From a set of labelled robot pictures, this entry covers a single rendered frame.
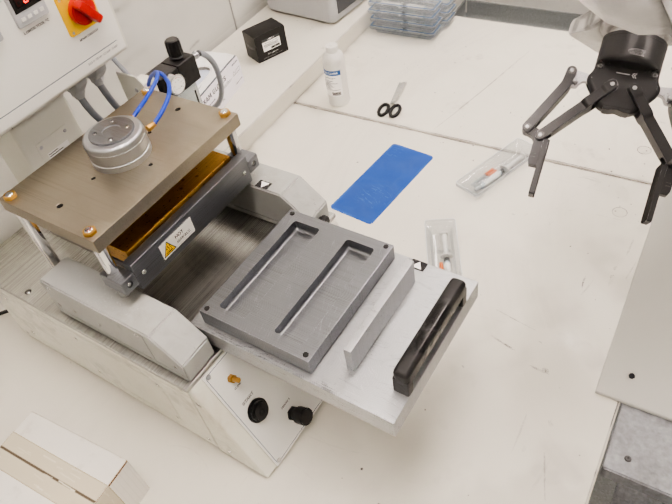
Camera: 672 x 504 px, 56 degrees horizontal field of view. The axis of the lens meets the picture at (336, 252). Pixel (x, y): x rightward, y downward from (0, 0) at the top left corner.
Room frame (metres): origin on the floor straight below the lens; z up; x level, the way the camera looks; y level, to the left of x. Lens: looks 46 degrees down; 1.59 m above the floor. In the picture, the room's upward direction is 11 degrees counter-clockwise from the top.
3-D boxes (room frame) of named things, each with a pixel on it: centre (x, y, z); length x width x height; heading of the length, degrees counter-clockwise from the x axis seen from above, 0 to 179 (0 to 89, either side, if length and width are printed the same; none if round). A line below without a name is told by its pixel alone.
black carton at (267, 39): (1.50, 0.07, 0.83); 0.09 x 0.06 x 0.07; 118
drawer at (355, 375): (0.51, 0.02, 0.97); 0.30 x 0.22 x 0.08; 50
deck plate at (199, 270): (0.73, 0.28, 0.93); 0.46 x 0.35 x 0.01; 50
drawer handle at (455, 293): (0.42, -0.09, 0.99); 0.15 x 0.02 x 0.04; 140
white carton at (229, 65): (1.31, 0.25, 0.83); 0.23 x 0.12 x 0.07; 152
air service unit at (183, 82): (0.96, 0.21, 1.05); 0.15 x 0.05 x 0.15; 140
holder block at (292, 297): (0.54, 0.05, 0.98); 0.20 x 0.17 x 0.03; 140
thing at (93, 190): (0.74, 0.26, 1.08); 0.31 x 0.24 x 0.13; 140
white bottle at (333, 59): (1.29, -0.07, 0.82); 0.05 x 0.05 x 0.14
